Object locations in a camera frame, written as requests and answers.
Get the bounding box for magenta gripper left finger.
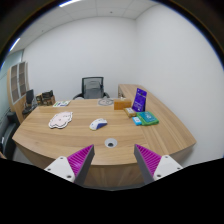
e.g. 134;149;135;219
45;145;95;186

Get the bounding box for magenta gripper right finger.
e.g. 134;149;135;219
134;144;182;184

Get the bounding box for white and blue computer mouse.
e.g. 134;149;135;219
89;118;107;131

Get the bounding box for white cartoon mouse pad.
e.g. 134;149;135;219
48;112;73;129

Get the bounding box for wooden office desk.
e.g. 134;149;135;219
13;93;196;189

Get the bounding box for small blue card box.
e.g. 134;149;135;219
132;117;142;126

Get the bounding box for green book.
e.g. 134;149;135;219
137;111;159;126

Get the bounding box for small yellow box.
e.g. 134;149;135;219
124;108;136;117

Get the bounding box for green and white leaflet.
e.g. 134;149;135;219
53;101;70;107

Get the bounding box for brown tissue box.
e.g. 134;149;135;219
114;99;131;110

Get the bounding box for dark boxes on side table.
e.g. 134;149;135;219
36;90;55;106

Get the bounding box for black mesh office chair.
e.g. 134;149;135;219
73;77;109;99

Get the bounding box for wooden cabinet with glass doors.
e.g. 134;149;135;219
6;60;30;115

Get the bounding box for left ceiling light strip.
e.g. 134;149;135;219
9;38;20;52

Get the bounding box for ceiling light strip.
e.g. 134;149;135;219
9;38;20;52
59;0;81;7

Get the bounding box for grey desk cable grommet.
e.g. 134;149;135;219
105;138;118;148

